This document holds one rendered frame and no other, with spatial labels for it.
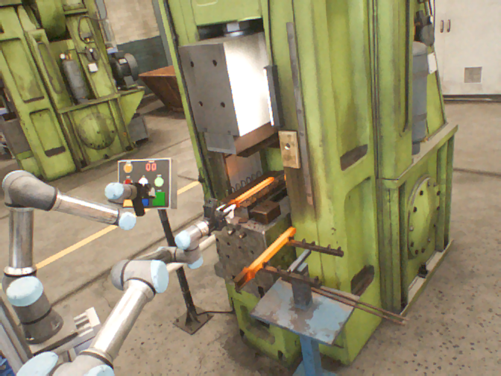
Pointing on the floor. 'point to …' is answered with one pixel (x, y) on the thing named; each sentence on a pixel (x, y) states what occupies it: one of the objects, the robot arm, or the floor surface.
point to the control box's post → (181, 266)
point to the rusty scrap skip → (164, 87)
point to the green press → (65, 89)
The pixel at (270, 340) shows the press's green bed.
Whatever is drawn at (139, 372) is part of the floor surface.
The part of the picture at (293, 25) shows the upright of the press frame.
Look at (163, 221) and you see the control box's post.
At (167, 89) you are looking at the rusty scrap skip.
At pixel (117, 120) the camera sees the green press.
